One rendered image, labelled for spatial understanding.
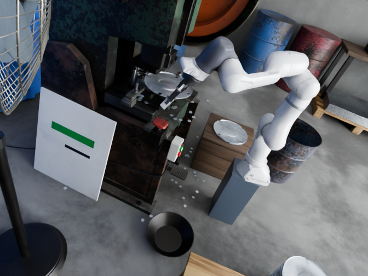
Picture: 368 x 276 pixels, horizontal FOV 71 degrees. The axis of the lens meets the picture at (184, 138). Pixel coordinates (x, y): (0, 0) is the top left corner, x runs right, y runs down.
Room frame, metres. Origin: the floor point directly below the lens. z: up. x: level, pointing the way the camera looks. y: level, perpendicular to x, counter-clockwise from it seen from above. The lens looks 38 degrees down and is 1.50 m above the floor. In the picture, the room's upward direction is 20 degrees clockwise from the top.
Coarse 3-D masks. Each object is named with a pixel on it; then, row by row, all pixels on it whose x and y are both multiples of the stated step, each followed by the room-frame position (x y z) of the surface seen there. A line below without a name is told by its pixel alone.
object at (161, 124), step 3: (153, 120) 0.99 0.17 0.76; (156, 120) 1.00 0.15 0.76; (159, 120) 1.01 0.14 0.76; (162, 120) 1.01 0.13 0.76; (165, 120) 1.02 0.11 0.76; (153, 123) 0.97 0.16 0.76; (156, 123) 0.98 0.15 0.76; (159, 123) 0.99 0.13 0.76; (162, 123) 0.99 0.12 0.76; (165, 123) 1.00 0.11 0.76; (159, 126) 0.97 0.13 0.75; (162, 126) 0.97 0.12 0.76; (165, 126) 0.98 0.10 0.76; (159, 129) 0.99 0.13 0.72
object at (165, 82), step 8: (160, 72) 1.45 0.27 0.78; (168, 72) 1.48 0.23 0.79; (144, 80) 1.28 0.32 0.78; (152, 80) 1.32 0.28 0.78; (160, 80) 1.34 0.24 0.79; (168, 80) 1.37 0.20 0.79; (176, 80) 1.42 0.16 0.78; (152, 88) 1.24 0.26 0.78; (160, 88) 1.27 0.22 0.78; (168, 88) 1.29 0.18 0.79; (192, 88) 1.38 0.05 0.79; (176, 96) 1.24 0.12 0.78; (184, 96) 1.27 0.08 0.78
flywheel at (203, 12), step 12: (204, 0) 1.71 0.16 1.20; (216, 0) 1.70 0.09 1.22; (228, 0) 1.69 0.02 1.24; (240, 0) 1.64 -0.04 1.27; (204, 12) 1.70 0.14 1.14; (216, 12) 1.69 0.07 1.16; (228, 12) 1.65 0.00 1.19; (240, 12) 1.64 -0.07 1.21; (204, 24) 1.67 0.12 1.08; (216, 24) 1.65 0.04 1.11; (228, 24) 1.64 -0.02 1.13; (192, 36) 1.67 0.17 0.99
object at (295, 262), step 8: (296, 256) 0.86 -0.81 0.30; (288, 264) 0.80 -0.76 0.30; (296, 264) 0.81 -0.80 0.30; (304, 264) 0.83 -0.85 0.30; (312, 264) 0.85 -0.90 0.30; (288, 272) 0.75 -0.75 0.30; (296, 272) 0.77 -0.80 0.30; (304, 272) 0.78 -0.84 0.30; (312, 272) 0.80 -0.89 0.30; (320, 272) 0.82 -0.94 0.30
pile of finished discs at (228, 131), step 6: (222, 120) 1.84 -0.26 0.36; (228, 120) 1.87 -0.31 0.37; (216, 126) 1.73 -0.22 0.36; (222, 126) 1.76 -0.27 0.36; (228, 126) 1.78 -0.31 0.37; (234, 126) 1.82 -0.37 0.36; (240, 126) 1.85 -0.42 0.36; (216, 132) 1.65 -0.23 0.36; (222, 132) 1.68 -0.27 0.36; (228, 132) 1.70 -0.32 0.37; (234, 132) 1.73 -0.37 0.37; (240, 132) 1.77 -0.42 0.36; (222, 138) 1.60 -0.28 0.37; (228, 138) 1.63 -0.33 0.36; (234, 138) 1.66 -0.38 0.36; (240, 138) 1.69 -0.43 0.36; (246, 138) 1.72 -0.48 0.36; (234, 144) 1.59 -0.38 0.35; (240, 144) 1.62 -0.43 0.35
